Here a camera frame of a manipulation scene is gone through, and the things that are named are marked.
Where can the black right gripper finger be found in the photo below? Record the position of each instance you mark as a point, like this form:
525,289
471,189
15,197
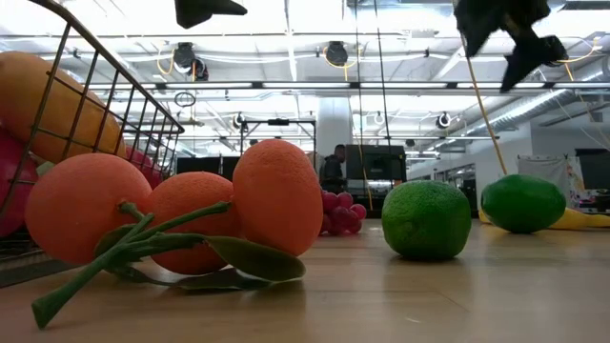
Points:
536,51
472,35

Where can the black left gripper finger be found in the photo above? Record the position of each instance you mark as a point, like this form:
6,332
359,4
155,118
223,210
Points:
205,8

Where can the large smooth green lime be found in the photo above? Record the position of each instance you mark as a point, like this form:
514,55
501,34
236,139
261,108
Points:
524,205

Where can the yellow orange oblong fruit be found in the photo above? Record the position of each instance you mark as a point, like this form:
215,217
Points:
24,86

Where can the bright red apple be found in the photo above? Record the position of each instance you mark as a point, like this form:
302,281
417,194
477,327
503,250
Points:
14,190

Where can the white hanging cloth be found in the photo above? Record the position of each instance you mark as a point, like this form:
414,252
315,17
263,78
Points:
543,169

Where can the long ceiling light strip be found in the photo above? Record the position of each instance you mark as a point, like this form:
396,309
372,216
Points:
305,85

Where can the black screen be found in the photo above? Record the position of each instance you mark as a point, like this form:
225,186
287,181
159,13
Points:
593,169

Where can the black partition panel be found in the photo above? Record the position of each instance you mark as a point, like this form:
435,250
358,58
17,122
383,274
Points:
205,166

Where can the black monitor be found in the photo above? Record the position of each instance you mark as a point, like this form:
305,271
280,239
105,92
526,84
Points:
376,162

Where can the white square pillar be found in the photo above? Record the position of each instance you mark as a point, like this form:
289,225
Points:
333,124

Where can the yellow banana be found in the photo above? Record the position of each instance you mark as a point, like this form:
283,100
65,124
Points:
579,220

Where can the person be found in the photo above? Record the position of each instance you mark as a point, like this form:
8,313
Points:
333,167

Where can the small bumpy green lime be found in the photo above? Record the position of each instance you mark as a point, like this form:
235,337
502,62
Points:
426,221

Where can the orange tangerine cluster with leaves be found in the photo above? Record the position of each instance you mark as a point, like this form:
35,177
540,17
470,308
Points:
276,200

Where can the red grape bunch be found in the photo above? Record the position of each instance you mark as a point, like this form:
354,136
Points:
340,216

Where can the silver ventilation duct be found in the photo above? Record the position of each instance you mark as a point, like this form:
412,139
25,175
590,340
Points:
524,114

